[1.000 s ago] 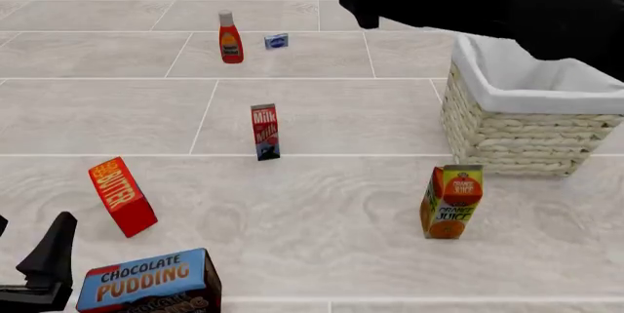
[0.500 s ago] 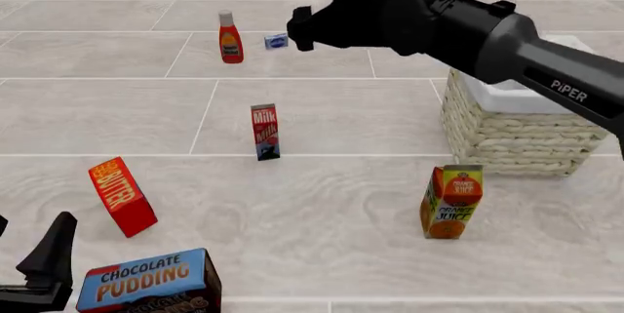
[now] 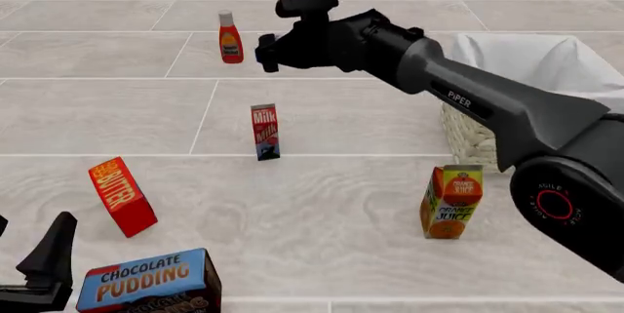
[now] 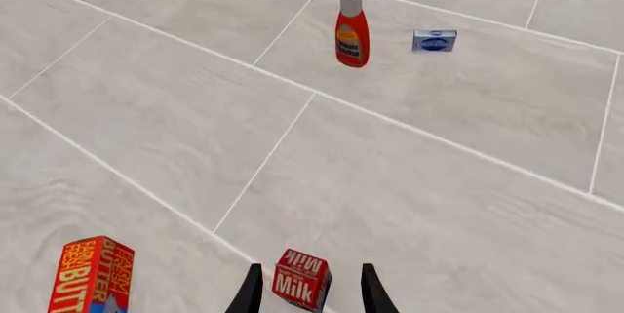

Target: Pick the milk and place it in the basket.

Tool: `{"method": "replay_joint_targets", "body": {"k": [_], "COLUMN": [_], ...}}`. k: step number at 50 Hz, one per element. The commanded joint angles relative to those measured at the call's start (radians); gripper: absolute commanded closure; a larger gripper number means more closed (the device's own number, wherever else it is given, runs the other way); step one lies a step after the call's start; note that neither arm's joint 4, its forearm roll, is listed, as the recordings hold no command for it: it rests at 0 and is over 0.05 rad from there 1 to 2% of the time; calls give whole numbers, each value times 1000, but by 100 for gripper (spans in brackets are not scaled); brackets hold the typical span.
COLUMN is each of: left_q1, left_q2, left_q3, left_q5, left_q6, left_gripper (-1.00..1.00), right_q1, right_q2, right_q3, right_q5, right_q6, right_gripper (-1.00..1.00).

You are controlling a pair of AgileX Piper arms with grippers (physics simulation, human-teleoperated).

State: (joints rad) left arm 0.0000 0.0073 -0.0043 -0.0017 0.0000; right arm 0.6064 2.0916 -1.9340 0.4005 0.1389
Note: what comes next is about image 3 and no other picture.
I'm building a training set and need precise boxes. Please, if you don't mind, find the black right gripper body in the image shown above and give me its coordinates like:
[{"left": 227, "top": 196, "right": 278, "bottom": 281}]
[{"left": 254, "top": 32, "right": 282, "bottom": 74}]

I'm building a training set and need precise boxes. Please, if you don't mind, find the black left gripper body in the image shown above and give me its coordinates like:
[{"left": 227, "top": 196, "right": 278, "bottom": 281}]
[{"left": 0, "top": 278, "right": 74, "bottom": 313}]

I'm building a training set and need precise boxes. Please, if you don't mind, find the milk carton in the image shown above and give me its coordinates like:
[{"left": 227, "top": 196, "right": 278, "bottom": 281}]
[{"left": 250, "top": 102, "right": 283, "bottom": 162}]

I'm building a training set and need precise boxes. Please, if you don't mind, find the pale wicker basket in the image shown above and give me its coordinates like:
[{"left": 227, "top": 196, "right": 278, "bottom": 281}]
[{"left": 440, "top": 99, "right": 517, "bottom": 176}]

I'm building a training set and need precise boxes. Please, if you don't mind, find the white cloth basket liner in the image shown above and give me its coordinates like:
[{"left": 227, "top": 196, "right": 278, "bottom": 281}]
[{"left": 448, "top": 32, "right": 624, "bottom": 115}]

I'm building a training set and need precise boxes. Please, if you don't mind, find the red ketchup bottle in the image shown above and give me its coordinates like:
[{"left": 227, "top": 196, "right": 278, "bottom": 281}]
[{"left": 217, "top": 9, "right": 245, "bottom": 64}]

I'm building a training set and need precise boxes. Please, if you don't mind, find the red butter box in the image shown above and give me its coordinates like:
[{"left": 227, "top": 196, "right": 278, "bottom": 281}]
[{"left": 88, "top": 155, "right": 159, "bottom": 240}]

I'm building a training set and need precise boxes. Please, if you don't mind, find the chocolate pudding box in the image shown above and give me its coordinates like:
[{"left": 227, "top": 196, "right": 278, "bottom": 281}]
[{"left": 75, "top": 247, "right": 223, "bottom": 313}]

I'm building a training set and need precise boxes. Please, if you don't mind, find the orange juice carton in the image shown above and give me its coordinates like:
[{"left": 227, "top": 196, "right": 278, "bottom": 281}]
[{"left": 419, "top": 164, "right": 485, "bottom": 240}]

